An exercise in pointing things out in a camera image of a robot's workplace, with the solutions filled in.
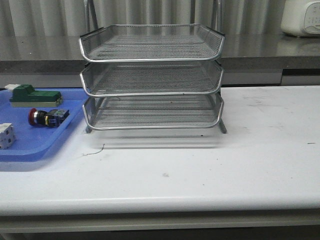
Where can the red emergency stop button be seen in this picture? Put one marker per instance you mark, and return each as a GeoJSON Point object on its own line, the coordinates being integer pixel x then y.
{"type": "Point", "coordinates": [52, 119]}

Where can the white appliance on counter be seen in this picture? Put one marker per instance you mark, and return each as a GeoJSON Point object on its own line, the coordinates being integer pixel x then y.
{"type": "Point", "coordinates": [301, 18]}

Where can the green electrical module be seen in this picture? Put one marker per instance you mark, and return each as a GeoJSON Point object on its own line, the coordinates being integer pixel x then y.
{"type": "Point", "coordinates": [25, 95]}

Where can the blue plastic tray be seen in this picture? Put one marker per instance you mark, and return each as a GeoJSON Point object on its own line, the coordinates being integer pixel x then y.
{"type": "Point", "coordinates": [32, 142]}

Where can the silver wire rack frame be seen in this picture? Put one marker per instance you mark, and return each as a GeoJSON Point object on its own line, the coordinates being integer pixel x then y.
{"type": "Point", "coordinates": [91, 24]}

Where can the grey stone counter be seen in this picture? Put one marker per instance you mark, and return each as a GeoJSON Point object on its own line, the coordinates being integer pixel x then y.
{"type": "Point", "coordinates": [61, 54]}

